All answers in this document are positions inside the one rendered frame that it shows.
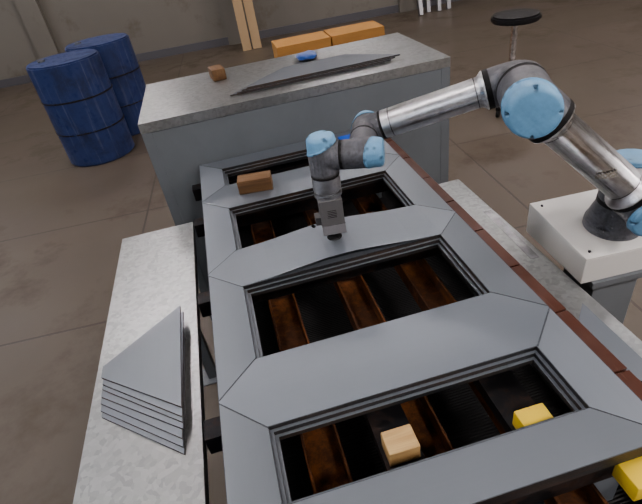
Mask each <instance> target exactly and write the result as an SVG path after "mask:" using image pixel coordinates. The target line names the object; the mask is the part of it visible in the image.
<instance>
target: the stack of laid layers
mask: <svg viewBox="0 0 642 504"><path fill-rule="evenodd" d="M305 158H308V157H307V149H306V150H302V151H298V152H293V153H289V154H285V155H281V156H276V157H272V158H268V159H263V160H259V161H255V162H251V163H246V164H242V165H238V166H233V167H229V168H225V169H222V170H223V176H224V181H225V186H226V185H230V184H229V179H228V176H232V175H237V174H241V173H245V172H249V171H254V170H258V169H262V168H266V167H271V166H275V165H279V164H283V163H288V162H292V161H296V160H300V159H305ZM380 181H384V182H385V184H386V185H387V186H388V187H389V189H390V190H391V191H392V192H393V193H394V195H395V196H396V197H397V198H398V200H399V201H400V202H401V203H402V204H403V206H404V207H406V206H411V205H414V204H413V203H412V201H411V200H410V199H409V198H408V197H407V196H406V194H405V193H404V192H403V191H402V190H401V189H400V187H399V186H398V185H397V184H396V183H395V182H394V181H393V179H392V178H391V177H390V176H389V175H388V174H387V172H386V171H381V172H377V173H373V174H369V175H365V176H361V177H356V178H352V179H348V180H344V181H341V188H342V191H343V190H347V189H352V188H356V187H360V186H364V185H368V184H372V183H376V182H380ZM311 198H315V197H314V191H313V188H311V189H307V190H303V191H299V192H295V193H291V194H287V195H282V196H278V197H274V198H270V199H266V200H262V201H258V202H254V203H250V204H245V205H241V206H237V207H233V208H229V209H230V215H231V220H232V226H233V231H234V237H235V243H236V248H237V250H238V249H242V245H241V240H240V235H239V230H238V225H237V220H236V217H238V216H242V215H246V214H250V213H254V212H258V211H262V210H266V209H270V208H274V207H278V206H282V205H286V204H291V203H295V202H299V201H303V200H307V199H311ZM434 248H439V250H440V251H441V252H442V253H443V255H444V256H445V257H446V258H447V259H448V261H449V262H450V263H451V264H452V266H453V267H454V268H455V269H456V270H457V272H458V273H459V274H460V275H461V276H462V278H463V279H464V280H465V281H466V283H467V284H468V285H469V286H470V287H471V289H472V290H473V291H474V292H475V294H476V295H477V296H479V295H482V294H486V293H490V292H489V291H488V290H487V288H486V287H485V286H484V285H483V284H482V283H481V281H480V280H479V279H478V278H477V277H476V276H475V275H474V273H473V272H472V271H471V270H470V269H469V268H468V266H467V265H466V264H465V263H464V262H463V261H462V259H461V258H460V257H459V256H458V255H457V254H456V252H455V251H454V250H453V249H452V248H451V247H450V245H449V244H448V243H447V242H446V241H445V240H444V239H443V237H442V236H441V235H436V236H432V237H427V238H422V239H418V240H413V241H407V242H401V243H395V244H389V245H383V246H378V247H372V248H366V249H360V250H355V251H352V252H348V253H344V254H340V255H337V256H333V257H329V258H326V259H323V260H321V261H318V262H315V263H312V264H309V265H306V266H304V267H301V268H298V269H295V270H292V271H290V272H287V273H284V274H281V275H278V276H275V277H273V278H269V279H266V280H263V281H260V282H256V283H253V284H250V285H247V286H243V287H244V293H245V298H246V304H247V310H248V315H249V321H250V326H251V332H252V338H253V343H254V349H255V354H256V358H260V357H263V352H262V347H261V342H260V337H259V331H258V326H257V321H256V316H255V311H254V306H253V301H252V297H254V296H258V295H261V294H265V293H269V292H273V291H276V290H280V289H284V288H288V287H291V286H295V285H299V284H303V283H306V282H310V281H314V280H318V279H321V278H325V277H329V276H333V275H336V274H340V273H344V272H348V271H351V270H355V269H359V268H363V267H366V266H370V265H374V264H378V263H381V262H385V261H389V260H393V259H396V258H400V257H404V256H408V255H411V254H415V253H419V252H423V251H426V250H430V249H434ZM537 347H538V346H536V347H533V348H530V349H526V350H523V351H520V352H516V353H513V354H510V355H506V356H503V357H500V358H496V359H493V360H490V361H486V362H483V363H480V364H476V365H473V366H470V367H466V368H463V369H460V370H456V371H453V372H450V373H446V374H443V375H440V376H436V377H433V378H430V379H427V380H423V381H420V382H417V383H413V384H410V385H407V386H403V387H400V388H397V389H393V390H390V391H387V392H383V393H380V394H377V395H373V396H370V397H367V398H363V399H360V400H357V401H353V402H350V403H347V404H343V405H340V406H337V407H333V408H330V409H327V410H323V411H320V412H317V413H313V414H310V415H307V416H303V417H300V418H297V419H293V420H290V421H287V422H283V423H280V424H277V425H274V426H270V427H267V428H269V432H270V438H271V444H272V449H273V455H274V460H275V466H276V472H277V477H278V483H279V488H280V494H281V499H282V504H290V503H293V502H297V501H300V500H303V499H306V498H309V497H312V496H315V495H318V494H321V493H324V492H328V491H331V490H334V489H337V488H340V487H343V486H346V485H349V484H352V483H356V482H359V481H362V480H365V479H368V478H371V477H374V476H377V475H380V474H384V473H387V472H390V471H393V470H396V469H399V468H402V467H405V466H408V465H412V464H415V463H418V462H421V461H424V460H427V459H430V458H433V457H436V456H440V455H443V454H446V453H449V452H452V451H455V450H458V449H461V448H464V447H468V446H471V445H474V444H477V443H480V442H483V441H486V440H489V439H492V438H495V437H499V436H502V435H505V434H508V433H511V432H514V431H517V430H520V429H523V428H527V427H530V426H533V425H536V424H539V423H542V422H545V421H548V420H551V419H555V418H558V417H561V416H564V415H567V414H570V413H573V412H576V411H579V410H583V409H586V408H589V407H588V406H587V404H586V403H585V402H584V401H583V400H582V399H581V397H580V396H579V395H578V394H577V393H576V392H575V391H574V389H573V388H572V387H571V386H570V385H569V384H568V382H567V381H566V380H565V379H564V378H563V377H562V375H561V374H560V373H559V372H558V371H557V370H556V368H555V367H554V366H553V365H552V364H551V363H550V362H549V360H548V359H547V358H546V357H545V356H544V355H543V353H542V352H541V351H540V350H539V349H538V348H537ZM256 358H255V359H256ZM532 363H533V364H534V366H535V367H536V368H537V369H538V370H539V372H540V373H541V374H542V375H543V377H544V378H545V379H546V380H547V381H548V383H549V384H550V385H551V386H552V388H553V389H554V390H555V391H556V392H557V394H558V395H559V396H560V397H561V399H562V400H563V401H564V402H565V403H566V405H567V406H568V407H569V408H570V410H571V411H572V412H569V413H565V414H562V415H559V416H556V417H553V418H550V419H547V420H544V421H541V422H537V423H534V424H531V425H528V426H525V427H522V428H519V429H516V430H513V431H509V432H506V433H503V434H500V435H497V436H494V437H491V438H488V439H485V440H481V441H478V442H475V443H472V444H469V445H466V446H463V447H460V448H457V449H453V450H450V451H447V452H444V453H441V454H438V455H435V456H432V457H428V458H425V459H422V460H419V461H416V462H413V463H410V464H407V465H404V466H400V467H397V468H394V469H391V470H388V471H385V472H382V473H379V474H376V475H372V476H369V477H366V478H363V479H360V480H357V481H354V482H351V483H348V484H344V485H341V486H338V487H335V488H332V489H329V490H326V491H323V492H320V493H316V494H313V495H310V496H307V497H304V498H301V499H298V500H295V501H292V499H291V494H290V489H289V484H288V479H287V474H286V469H285V463H284V458H283V453H282V448H281V443H280V440H283V439H286V438H289V437H292V436H296V435H299V434H302V433H306V432H309V431H312V430H315V429H319V428H322V427H325V426H329V425H332V424H335V423H338V422H342V421H345V420H348V419H352V418H355V417H358V416H361V415H365V414H368V413H371V412H374V411H378V410H381V409H384V408H388V407H391V406H394V405H397V404H401V403H404V402H407V401H411V400H414V399H417V398H420V397H424V396H427V395H430V394H434V393H437V392H440V391H443V390H447V389H450V388H453V387H456V386H460V385H463V384H466V383H470V382H473V381H476V380H479V379H483V378H486V377H489V376H493V375H496V374H499V373H502V372H506V371H509V370H512V369H516V368H519V367H522V366H525V365H529V364H532ZM641 456H642V448H639V449H636V450H633V451H630V452H627V453H624V454H621V455H618V456H615V457H612V458H609V459H606V460H603V461H600V462H597V463H594V464H591V465H588V466H585V467H582V468H579V469H576V470H573V471H570V472H568V473H565V474H562V475H559V476H556V477H553V478H550V479H547V480H544V481H541V482H538V483H535V484H532V485H529V486H526V487H523V488H520V489H517V490H514V491H511V492H508V493H505V494H502V495H499V496H496V497H493V498H490V499H488V500H485V501H482V502H479V503H476V504H503V503H506V502H509V501H511V500H514V499H517V498H520V497H523V496H526V495H529V494H532V493H535V492H538V491H541V490H544V489H547V488H550V487H553V486H556V485H559V484H561V483H564V482H567V481H570V480H573V479H576V478H579V477H582V476H585V475H588V474H591V473H594V472H597V471H600V470H603V469H606V468H609V467H611V466H614V465H617V464H620V463H623V462H626V461H629V460H632V459H635V458H638V457H641Z"/></svg>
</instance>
